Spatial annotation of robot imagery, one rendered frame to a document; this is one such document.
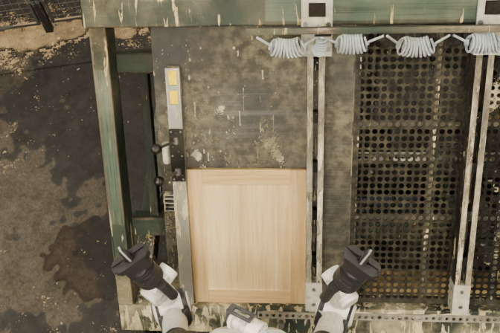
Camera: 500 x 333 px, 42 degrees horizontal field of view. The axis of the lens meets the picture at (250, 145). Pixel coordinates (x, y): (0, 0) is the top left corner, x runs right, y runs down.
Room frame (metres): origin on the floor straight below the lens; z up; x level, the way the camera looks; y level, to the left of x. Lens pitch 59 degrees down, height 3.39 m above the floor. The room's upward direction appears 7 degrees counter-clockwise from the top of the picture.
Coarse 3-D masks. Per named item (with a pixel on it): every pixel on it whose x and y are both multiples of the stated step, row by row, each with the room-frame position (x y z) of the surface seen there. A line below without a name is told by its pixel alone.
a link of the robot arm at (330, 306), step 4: (332, 300) 0.63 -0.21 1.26; (324, 304) 0.65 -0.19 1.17; (328, 304) 0.64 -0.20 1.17; (332, 304) 0.63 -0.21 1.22; (320, 308) 0.64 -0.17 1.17; (324, 308) 0.63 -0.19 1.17; (328, 308) 0.63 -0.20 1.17; (332, 308) 0.63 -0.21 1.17; (336, 308) 0.62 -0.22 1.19; (348, 308) 0.62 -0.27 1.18; (336, 312) 0.61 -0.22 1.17; (340, 312) 0.61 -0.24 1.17; (344, 312) 0.61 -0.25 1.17; (348, 312) 0.61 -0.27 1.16; (344, 316) 0.60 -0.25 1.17
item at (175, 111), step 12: (180, 72) 1.39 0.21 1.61; (168, 84) 1.36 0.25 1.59; (180, 84) 1.35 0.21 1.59; (168, 96) 1.33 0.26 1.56; (180, 96) 1.32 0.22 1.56; (168, 108) 1.30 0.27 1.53; (180, 108) 1.30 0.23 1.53; (168, 120) 1.27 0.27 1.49; (180, 120) 1.27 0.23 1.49; (180, 192) 1.10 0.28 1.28; (180, 204) 1.06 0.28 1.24; (180, 216) 1.03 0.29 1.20; (180, 228) 1.00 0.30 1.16; (180, 240) 0.97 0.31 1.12; (180, 252) 0.94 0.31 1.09; (180, 264) 0.91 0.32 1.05; (192, 264) 0.91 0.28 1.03; (180, 276) 0.88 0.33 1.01; (192, 276) 0.87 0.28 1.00; (192, 288) 0.83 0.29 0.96; (192, 300) 0.80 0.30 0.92
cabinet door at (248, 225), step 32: (192, 192) 1.10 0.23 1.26; (224, 192) 1.08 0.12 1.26; (256, 192) 1.07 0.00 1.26; (288, 192) 1.05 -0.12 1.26; (192, 224) 1.02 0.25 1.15; (224, 224) 1.00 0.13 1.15; (256, 224) 0.98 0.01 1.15; (288, 224) 0.97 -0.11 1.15; (192, 256) 0.93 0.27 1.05; (224, 256) 0.92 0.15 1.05; (256, 256) 0.90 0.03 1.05; (288, 256) 0.88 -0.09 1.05; (224, 288) 0.83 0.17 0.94; (256, 288) 0.81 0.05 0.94; (288, 288) 0.79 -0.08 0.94
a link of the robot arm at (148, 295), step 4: (144, 292) 0.68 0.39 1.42; (148, 292) 0.68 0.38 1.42; (144, 296) 0.67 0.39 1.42; (148, 296) 0.67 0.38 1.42; (152, 296) 0.67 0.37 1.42; (164, 296) 0.70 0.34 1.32; (148, 300) 0.68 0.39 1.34; (152, 300) 0.66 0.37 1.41; (156, 300) 0.66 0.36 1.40; (160, 300) 0.67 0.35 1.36; (164, 300) 0.69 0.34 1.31; (156, 304) 0.66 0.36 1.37; (160, 304) 0.67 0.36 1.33
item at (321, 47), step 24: (312, 0) 1.41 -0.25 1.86; (312, 24) 1.37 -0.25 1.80; (312, 48) 1.27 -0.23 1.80; (312, 72) 1.29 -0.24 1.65; (312, 96) 1.24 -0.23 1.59; (312, 120) 1.18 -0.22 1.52; (312, 144) 1.15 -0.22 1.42; (312, 168) 1.07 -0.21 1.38; (312, 192) 1.03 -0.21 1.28; (312, 216) 0.95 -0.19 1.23; (312, 240) 0.90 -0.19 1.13; (312, 264) 0.83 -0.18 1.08; (312, 288) 0.76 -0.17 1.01
